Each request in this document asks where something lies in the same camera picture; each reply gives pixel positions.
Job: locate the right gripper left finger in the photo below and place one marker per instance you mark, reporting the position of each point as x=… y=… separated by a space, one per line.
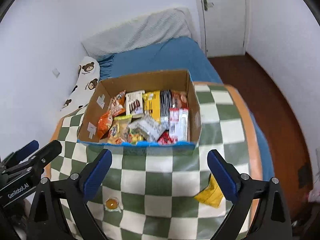
x=94 y=173

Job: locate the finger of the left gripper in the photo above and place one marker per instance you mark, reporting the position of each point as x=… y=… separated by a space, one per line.
x=21 y=154
x=37 y=160

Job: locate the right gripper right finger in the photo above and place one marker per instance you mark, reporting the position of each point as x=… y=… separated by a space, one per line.
x=225 y=174

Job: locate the small yellow snack packet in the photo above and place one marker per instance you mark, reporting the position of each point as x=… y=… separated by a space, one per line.
x=211 y=195

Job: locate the round yellow jelly cup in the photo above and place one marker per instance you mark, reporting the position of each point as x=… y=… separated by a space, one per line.
x=113 y=204

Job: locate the yellow cookie bag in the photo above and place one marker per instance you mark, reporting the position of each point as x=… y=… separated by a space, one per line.
x=119 y=131

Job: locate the orange snack bag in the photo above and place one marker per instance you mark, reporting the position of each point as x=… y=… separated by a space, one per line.
x=104 y=124

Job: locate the green snack packet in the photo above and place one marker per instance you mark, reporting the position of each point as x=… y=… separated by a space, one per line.
x=134 y=137

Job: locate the panda snack bag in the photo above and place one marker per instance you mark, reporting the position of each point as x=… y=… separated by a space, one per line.
x=117 y=104

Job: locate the white silver snack packet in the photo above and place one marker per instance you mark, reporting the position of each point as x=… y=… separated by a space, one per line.
x=148 y=127

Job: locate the small red snack packet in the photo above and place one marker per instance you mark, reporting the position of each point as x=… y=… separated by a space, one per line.
x=165 y=139

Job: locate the white chocolate biscuit pack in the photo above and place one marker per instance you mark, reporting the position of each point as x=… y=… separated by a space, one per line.
x=134 y=104

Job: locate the red white snack pack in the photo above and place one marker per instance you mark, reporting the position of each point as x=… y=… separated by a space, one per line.
x=178 y=124

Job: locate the long yellow snack bag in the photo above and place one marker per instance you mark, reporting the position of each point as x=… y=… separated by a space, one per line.
x=152 y=104

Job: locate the brown snack packet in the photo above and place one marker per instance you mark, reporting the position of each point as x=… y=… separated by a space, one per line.
x=179 y=99

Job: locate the black snack bag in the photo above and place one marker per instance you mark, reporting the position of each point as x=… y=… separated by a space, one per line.
x=165 y=105

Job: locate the green white checkered mat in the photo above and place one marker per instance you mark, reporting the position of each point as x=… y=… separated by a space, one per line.
x=157 y=188

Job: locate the cardboard milk box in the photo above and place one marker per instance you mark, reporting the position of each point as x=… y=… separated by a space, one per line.
x=178 y=80

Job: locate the bear print pillow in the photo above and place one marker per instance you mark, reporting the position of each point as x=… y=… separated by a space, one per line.
x=88 y=79

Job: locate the blue bed sheet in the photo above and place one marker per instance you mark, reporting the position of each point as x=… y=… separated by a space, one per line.
x=180 y=53

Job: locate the white textured pillow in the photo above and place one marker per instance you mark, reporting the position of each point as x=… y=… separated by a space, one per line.
x=154 y=28

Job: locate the white door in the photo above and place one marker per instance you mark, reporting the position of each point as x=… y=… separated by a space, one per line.
x=224 y=28

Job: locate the wall light switch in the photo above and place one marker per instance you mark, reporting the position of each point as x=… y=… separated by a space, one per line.
x=56 y=72

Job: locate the door handle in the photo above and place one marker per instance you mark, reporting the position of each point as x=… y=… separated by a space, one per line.
x=207 y=5

